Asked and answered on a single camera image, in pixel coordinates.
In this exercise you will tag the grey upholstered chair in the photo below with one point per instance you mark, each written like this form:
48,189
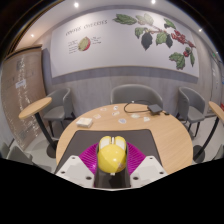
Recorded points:
191,106
220,152
16,155
136,93
61,106

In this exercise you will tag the white botanical wall mural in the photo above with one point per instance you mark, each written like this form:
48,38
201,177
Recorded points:
116,46

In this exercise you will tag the small white box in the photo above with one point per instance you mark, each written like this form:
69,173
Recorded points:
84,122

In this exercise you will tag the black mouse pad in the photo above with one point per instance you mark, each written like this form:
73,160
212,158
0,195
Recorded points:
83,136

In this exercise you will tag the wooden wall panel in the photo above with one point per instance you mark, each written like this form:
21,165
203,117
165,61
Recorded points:
23,86

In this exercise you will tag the small white card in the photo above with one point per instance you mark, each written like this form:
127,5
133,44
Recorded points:
135,116
147,119
122,120
115,113

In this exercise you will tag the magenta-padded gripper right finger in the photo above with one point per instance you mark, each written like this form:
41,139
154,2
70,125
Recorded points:
151,168

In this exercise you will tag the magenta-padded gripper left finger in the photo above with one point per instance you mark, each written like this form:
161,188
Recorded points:
73,168

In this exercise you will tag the grey door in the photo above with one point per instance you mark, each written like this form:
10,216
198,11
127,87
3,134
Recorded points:
216,80

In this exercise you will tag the round wooden side table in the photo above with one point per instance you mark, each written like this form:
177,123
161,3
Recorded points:
216,111
35,108

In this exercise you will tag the black adapter box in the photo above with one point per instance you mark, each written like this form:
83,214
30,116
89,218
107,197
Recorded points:
155,108

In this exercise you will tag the yellow computer mouse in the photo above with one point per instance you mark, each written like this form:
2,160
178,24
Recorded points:
111,156

